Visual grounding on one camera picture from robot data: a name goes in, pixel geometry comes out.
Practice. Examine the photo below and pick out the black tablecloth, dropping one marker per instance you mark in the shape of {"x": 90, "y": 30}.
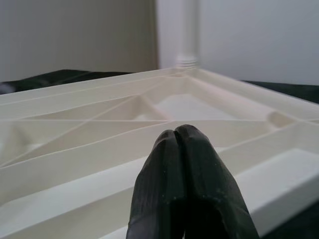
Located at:
{"x": 62, "y": 77}

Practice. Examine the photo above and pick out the white plastic table top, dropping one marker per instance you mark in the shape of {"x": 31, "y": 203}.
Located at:
{"x": 74, "y": 149}

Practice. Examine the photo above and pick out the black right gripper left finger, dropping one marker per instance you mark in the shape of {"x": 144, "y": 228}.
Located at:
{"x": 159, "y": 186}

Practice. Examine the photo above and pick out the white plastic table leg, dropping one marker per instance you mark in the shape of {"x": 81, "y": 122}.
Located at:
{"x": 187, "y": 30}

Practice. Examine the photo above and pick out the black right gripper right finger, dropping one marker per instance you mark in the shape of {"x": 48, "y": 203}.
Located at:
{"x": 211, "y": 194}

